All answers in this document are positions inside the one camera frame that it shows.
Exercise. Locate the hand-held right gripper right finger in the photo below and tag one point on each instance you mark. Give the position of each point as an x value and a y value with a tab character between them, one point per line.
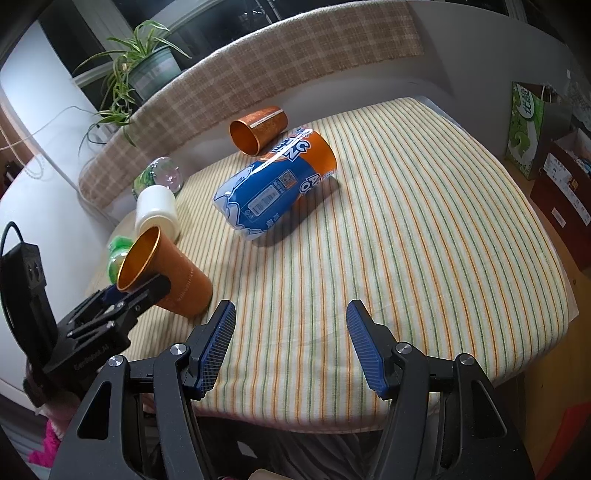
367	346

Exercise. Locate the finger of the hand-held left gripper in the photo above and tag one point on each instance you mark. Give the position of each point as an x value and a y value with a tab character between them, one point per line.
150	295
107	297

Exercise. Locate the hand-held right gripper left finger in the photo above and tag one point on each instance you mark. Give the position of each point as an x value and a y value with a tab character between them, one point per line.
217	344

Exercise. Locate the orange metal cup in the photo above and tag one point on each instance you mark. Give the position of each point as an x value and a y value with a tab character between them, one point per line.
171	277
258	131

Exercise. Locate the white plastic jar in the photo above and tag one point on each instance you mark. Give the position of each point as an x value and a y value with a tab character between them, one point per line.
157	210

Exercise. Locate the pink cloth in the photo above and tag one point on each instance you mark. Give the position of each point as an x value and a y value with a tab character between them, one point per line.
48	443

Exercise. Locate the striped table cloth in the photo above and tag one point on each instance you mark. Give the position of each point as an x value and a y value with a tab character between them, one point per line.
415	240

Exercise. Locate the clear green plastic bottle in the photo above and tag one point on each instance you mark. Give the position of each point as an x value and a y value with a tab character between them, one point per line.
167	174

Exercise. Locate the blue and orange snack canister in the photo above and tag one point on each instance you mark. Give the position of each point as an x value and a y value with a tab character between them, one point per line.
272	184

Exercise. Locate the potted spider plant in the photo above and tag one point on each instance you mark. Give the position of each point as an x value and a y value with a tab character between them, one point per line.
150	69

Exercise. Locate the brown cardboard box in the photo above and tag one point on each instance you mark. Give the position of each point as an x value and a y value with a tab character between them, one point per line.
565	194

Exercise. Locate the plaid beige cloth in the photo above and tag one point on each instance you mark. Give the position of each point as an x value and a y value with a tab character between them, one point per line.
258	69

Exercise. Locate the green paper bag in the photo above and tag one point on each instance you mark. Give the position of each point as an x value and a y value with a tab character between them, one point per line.
524	134

